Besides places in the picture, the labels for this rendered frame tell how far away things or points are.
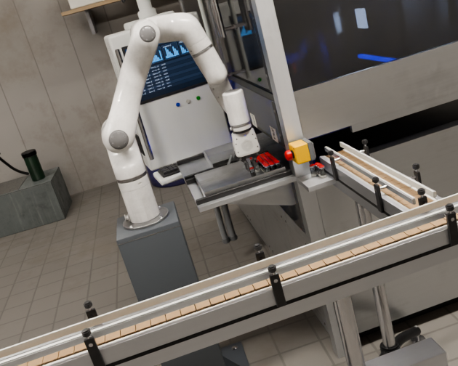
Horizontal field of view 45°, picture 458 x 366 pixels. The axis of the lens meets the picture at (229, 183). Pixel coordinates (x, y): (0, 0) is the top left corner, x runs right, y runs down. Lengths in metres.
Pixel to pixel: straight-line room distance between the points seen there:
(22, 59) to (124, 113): 3.95
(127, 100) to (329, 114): 0.77
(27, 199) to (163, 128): 2.64
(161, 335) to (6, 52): 4.87
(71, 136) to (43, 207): 0.92
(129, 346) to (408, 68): 1.50
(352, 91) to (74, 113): 4.16
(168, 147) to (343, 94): 1.22
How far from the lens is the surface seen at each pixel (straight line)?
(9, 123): 6.11
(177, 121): 3.09
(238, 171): 2.45
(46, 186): 5.43
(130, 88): 2.11
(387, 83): 2.28
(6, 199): 5.54
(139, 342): 1.40
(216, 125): 3.15
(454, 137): 2.48
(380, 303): 2.31
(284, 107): 2.13
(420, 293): 2.66
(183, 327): 1.39
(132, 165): 2.16
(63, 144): 6.07
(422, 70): 2.34
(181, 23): 2.12
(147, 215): 2.21
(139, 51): 2.06
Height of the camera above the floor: 1.64
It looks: 19 degrees down
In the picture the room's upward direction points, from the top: 16 degrees counter-clockwise
